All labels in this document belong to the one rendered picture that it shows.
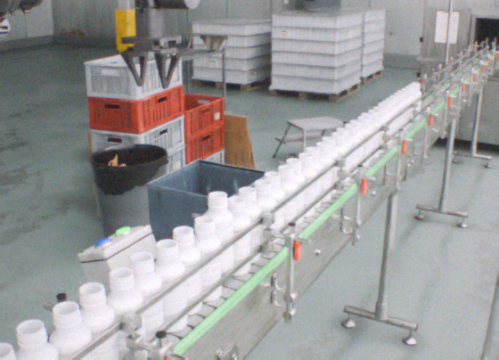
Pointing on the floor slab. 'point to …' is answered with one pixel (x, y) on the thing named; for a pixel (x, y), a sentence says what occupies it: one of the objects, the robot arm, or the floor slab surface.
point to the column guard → (124, 19)
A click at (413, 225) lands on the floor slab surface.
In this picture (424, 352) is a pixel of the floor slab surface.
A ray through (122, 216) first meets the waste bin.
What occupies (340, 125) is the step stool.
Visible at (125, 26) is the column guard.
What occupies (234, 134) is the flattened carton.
